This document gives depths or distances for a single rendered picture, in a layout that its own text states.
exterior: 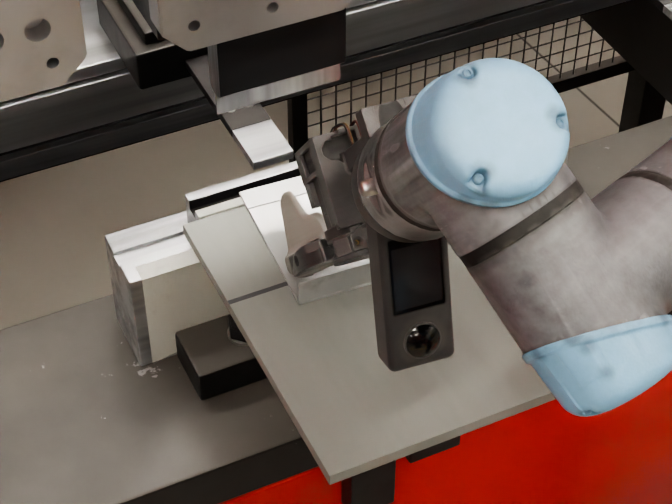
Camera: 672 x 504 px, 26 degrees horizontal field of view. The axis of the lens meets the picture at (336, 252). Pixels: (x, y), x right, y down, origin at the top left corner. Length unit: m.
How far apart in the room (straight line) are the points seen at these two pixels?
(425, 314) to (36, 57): 0.29
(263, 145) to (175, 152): 1.58
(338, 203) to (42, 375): 0.36
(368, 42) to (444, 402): 0.52
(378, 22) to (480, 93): 0.68
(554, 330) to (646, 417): 0.61
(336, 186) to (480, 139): 0.22
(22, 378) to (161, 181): 1.53
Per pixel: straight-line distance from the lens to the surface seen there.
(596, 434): 1.33
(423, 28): 1.43
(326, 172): 0.92
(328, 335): 1.02
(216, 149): 2.74
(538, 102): 0.74
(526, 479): 1.33
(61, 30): 0.94
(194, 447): 1.12
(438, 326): 0.93
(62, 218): 2.64
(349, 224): 0.92
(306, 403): 0.98
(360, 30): 1.39
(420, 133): 0.74
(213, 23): 0.97
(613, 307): 0.76
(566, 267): 0.75
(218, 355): 1.14
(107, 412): 1.15
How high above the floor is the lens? 1.75
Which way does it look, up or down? 44 degrees down
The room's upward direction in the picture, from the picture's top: straight up
